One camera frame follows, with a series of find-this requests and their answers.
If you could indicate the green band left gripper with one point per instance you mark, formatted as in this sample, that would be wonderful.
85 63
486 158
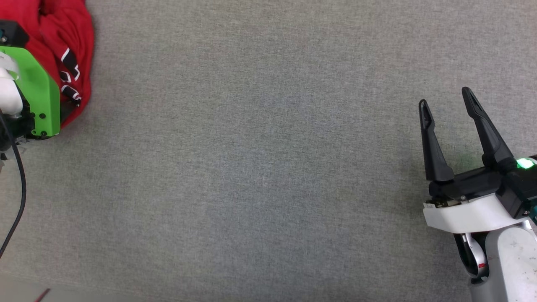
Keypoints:
40 96

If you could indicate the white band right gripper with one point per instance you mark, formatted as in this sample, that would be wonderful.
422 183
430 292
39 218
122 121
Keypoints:
470 216

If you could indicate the red and white garment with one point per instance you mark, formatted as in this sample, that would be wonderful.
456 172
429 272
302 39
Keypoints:
58 29

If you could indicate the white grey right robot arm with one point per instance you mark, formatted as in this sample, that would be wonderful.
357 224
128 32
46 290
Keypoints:
512 268

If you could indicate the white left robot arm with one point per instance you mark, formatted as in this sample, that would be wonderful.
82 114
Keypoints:
8 94

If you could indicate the grey fabric sofa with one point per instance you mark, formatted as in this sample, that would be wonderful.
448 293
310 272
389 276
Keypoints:
268 167

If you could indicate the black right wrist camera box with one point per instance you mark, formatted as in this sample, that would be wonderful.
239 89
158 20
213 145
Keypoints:
520 188

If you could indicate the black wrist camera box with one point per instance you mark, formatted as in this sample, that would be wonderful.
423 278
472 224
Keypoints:
12 33
520 188

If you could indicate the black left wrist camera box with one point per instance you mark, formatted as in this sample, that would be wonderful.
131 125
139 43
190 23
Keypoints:
12 33

